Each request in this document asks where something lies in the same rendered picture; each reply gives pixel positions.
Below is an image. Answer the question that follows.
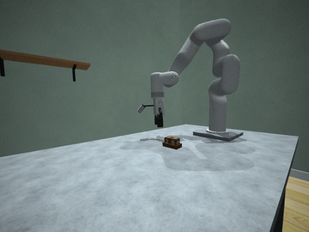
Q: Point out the brown wooden number cube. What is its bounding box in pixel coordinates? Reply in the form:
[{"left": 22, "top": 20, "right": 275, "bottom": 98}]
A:
[
  {"left": 164, "top": 136, "right": 173, "bottom": 144},
  {"left": 170, "top": 137, "right": 180, "bottom": 145}
]

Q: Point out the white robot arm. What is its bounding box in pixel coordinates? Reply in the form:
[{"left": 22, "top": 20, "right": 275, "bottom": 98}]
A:
[{"left": 150, "top": 18, "right": 241, "bottom": 135}]

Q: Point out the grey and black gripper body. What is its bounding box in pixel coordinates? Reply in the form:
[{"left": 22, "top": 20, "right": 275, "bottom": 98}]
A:
[{"left": 152, "top": 97, "right": 165, "bottom": 116}]

